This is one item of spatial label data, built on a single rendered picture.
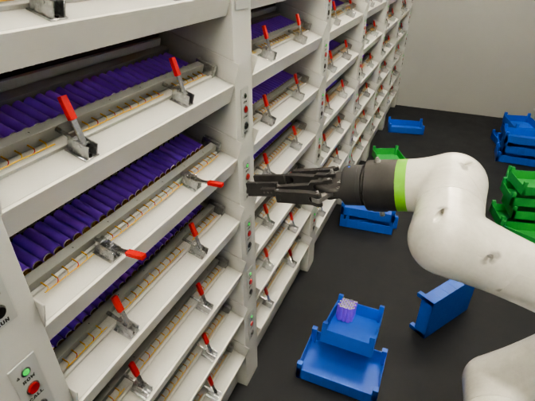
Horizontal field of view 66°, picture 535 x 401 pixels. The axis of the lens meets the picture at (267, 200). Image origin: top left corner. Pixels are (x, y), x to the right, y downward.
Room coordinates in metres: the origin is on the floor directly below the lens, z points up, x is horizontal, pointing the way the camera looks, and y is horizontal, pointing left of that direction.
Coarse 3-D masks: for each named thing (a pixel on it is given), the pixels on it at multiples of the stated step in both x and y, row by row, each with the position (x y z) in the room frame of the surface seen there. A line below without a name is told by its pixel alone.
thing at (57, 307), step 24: (216, 144) 0.97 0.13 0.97; (240, 144) 0.96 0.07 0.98; (216, 168) 0.90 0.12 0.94; (168, 192) 0.77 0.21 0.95; (192, 192) 0.79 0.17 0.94; (144, 216) 0.68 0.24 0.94; (168, 216) 0.70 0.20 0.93; (120, 240) 0.61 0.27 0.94; (144, 240) 0.62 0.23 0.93; (96, 264) 0.54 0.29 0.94; (120, 264) 0.56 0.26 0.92; (72, 288) 0.49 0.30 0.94; (96, 288) 0.51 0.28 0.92; (48, 312) 0.44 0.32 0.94; (72, 312) 0.46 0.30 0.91; (48, 336) 0.42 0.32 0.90
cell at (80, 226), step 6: (60, 210) 0.62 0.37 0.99; (54, 216) 0.61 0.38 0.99; (60, 216) 0.61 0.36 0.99; (66, 216) 0.61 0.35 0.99; (72, 216) 0.62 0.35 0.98; (66, 222) 0.60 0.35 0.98; (72, 222) 0.60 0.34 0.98; (78, 222) 0.60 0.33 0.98; (78, 228) 0.59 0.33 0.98; (84, 228) 0.60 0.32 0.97
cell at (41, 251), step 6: (18, 234) 0.55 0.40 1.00; (12, 240) 0.54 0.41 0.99; (18, 240) 0.54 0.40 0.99; (24, 240) 0.54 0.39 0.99; (30, 240) 0.54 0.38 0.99; (18, 246) 0.53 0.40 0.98; (24, 246) 0.53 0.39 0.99; (30, 246) 0.53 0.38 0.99; (36, 246) 0.53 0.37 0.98; (30, 252) 0.52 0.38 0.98; (36, 252) 0.52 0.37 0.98; (42, 252) 0.52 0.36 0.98; (48, 252) 0.53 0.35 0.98; (42, 258) 0.52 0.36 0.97
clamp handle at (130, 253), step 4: (112, 244) 0.57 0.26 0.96; (112, 248) 0.56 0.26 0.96; (116, 248) 0.56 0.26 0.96; (120, 248) 0.56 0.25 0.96; (120, 252) 0.55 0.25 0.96; (124, 252) 0.55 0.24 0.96; (128, 252) 0.54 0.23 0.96; (132, 252) 0.54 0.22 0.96; (136, 252) 0.54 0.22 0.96; (140, 252) 0.54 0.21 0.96; (128, 256) 0.54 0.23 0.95; (132, 256) 0.54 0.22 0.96; (136, 256) 0.54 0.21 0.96; (140, 256) 0.53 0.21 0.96; (144, 256) 0.54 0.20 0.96
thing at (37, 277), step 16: (208, 144) 0.96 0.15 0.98; (192, 160) 0.87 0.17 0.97; (176, 176) 0.80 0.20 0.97; (144, 192) 0.72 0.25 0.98; (160, 192) 0.75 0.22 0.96; (128, 208) 0.66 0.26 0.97; (96, 224) 0.60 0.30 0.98; (112, 224) 0.62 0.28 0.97; (128, 224) 0.64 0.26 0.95; (80, 240) 0.56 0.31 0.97; (64, 256) 0.52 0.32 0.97; (32, 272) 0.48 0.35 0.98; (48, 272) 0.49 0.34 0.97; (32, 288) 0.46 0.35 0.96; (48, 288) 0.47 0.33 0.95
